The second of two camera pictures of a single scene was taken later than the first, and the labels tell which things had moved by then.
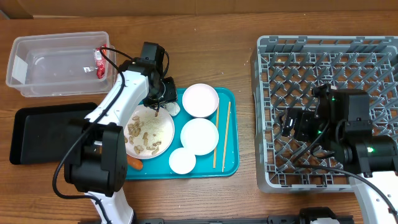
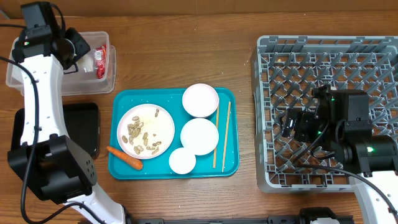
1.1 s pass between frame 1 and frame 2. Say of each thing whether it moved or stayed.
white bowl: stayed
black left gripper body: moved
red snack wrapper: stayed
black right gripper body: stayed
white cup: stayed
